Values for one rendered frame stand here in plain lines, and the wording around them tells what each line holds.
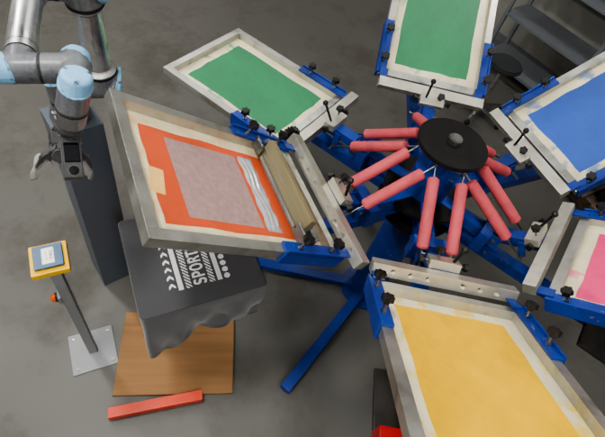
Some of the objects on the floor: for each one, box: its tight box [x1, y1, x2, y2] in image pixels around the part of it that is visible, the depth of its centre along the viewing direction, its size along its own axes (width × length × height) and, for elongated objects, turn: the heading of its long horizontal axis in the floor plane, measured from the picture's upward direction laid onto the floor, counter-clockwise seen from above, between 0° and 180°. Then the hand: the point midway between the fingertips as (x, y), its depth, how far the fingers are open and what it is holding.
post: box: [28, 241, 118, 377], centre depth 210 cm, size 22×22×96 cm
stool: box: [465, 53, 523, 130], centre depth 413 cm, size 49×52×55 cm
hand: (62, 182), depth 130 cm, fingers open, 14 cm apart
